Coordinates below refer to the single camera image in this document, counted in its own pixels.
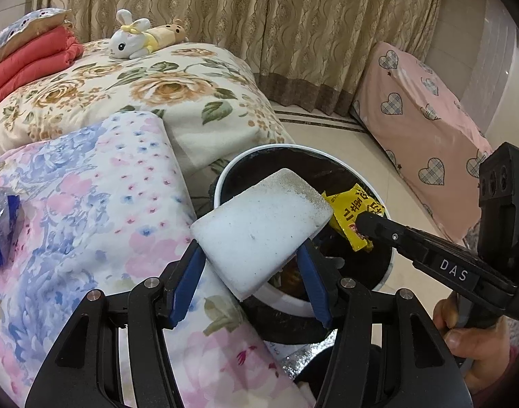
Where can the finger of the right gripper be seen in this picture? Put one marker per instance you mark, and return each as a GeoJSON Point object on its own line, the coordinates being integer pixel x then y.
{"type": "Point", "coordinates": [448, 263]}

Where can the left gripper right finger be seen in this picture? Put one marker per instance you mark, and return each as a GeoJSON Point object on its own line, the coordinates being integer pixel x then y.
{"type": "Point", "coordinates": [387, 351]}

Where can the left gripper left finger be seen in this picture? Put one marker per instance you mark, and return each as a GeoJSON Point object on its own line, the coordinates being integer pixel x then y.
{"type": "Point", "coordinates": [83, 367]}

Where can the yellow snack wrapper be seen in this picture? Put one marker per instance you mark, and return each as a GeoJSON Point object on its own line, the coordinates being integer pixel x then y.
{"type": "Point", "coordinates": [347, 206]}

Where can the blue snack wrapper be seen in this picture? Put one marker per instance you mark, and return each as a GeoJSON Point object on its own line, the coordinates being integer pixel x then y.
{"type": "Point", "coordinates": [10, 204]}

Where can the white foam block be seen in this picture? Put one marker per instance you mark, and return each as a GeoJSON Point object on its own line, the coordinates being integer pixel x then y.
{"type": "Point", "coordinates": [252, 236]}

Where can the person's right hand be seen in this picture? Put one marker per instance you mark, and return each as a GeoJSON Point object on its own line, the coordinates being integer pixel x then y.
{"type": "Point", "coordinates": [489, 349]}

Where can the pink heart cloth covered furniture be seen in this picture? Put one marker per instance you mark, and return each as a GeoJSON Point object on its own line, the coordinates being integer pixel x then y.
{"type": "Point", "coordinates": [433, 143]}

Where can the pink blue floral bedspread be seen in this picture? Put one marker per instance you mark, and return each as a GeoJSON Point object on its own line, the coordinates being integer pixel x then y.
{"type": "Point", "coordinates": [106, 207]}

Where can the beige patterned curtain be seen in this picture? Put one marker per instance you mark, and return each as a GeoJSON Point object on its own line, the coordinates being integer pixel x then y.
{"type": "Point", "coordinates": [309, 53]}

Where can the cream rose floral quilt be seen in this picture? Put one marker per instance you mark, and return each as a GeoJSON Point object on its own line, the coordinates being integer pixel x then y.
{"type": "Point", "coordinates": [207, 98]}

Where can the folded red blanket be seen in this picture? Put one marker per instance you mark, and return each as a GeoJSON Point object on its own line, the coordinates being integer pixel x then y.
{"type": "Point", "coordinates": [47, 54]}

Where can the white bunny plush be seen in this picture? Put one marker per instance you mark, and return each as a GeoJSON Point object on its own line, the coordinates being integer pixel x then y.
{"type": "Point", "coordinates": [133, 39]}

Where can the yellow bear plush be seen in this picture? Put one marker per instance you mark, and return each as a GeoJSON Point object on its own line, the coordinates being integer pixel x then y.
{"type": "Point", "coordinates": [167, 35]}

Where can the blue patterned pillow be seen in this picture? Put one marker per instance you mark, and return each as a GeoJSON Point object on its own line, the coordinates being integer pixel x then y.
{"type": "Point", "coordinates": [29, 27]}

